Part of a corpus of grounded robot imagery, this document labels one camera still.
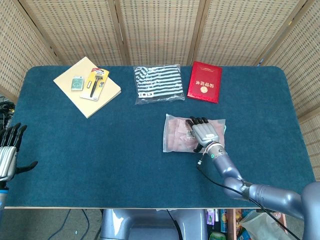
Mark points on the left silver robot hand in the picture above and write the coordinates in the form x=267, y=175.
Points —
x=7, y=160

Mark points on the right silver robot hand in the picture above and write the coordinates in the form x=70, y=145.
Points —
x=203, y=132

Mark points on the pink floral cloth garment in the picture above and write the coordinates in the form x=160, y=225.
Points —
x=177, y=135

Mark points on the frosted transparent zip bag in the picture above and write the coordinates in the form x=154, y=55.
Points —
x=172, y=147

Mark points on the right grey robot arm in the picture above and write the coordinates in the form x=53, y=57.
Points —
x=270, y=195

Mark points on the striped clothing in clear bag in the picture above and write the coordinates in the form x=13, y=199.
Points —
x=158, y=82

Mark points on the crumpled clear plastic bag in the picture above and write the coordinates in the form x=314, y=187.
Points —
x=260, y=227

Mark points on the mint green comb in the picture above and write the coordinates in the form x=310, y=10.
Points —
x=225, y=128

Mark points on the red certificate book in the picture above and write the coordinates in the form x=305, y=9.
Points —
x=205, y=82

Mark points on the blue table mat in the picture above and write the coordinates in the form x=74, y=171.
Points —
x=125, y=155

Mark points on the beige paper notebook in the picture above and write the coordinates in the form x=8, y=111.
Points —
x=77, y=100

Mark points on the wooden shelf with goods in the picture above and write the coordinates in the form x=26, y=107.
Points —
x=231, y=225

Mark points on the small green card box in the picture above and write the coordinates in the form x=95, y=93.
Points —
x=77, y=83

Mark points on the grey robot torso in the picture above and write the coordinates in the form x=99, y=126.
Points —
x=150, y=225

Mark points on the rattan folding screen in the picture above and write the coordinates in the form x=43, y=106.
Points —
x=160, y=30

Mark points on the razor in yellow package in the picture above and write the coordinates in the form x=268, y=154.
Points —
x=96, y=82

